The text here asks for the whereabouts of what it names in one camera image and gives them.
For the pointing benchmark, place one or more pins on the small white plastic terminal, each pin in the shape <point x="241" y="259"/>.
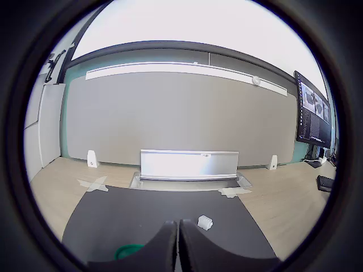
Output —
<point x="204" y="222"/>

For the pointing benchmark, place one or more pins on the round green lid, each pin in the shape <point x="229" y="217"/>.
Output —
<point x="127" y="250"/>

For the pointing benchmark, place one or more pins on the dark grey mat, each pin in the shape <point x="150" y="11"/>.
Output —
<point x="141" y="212"/>

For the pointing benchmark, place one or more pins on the white tape piece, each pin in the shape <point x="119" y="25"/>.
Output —
<point x="95" y="184"/>
<point x="231" y="192"/>

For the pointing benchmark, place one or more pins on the black keyboard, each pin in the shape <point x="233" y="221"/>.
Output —
<point x="325" y="183"/>

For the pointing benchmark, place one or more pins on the black monitor stand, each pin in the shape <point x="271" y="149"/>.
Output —
<point x="315" y="153"/>

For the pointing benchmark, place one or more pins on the white partition panel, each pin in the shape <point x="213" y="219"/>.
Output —
<point x="52" y="127"/>
<point x="32" y="136"/>

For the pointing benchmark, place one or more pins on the black computer monitor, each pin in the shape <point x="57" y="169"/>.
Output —
<point x="314" y="124"/>

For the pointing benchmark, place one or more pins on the small round white disc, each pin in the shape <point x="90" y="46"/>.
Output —
<point x="255" y="80"/>

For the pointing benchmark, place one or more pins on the small white bracket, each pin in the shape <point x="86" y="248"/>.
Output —
<point x="272" y="163"/>
<point x="92" y="160"/>

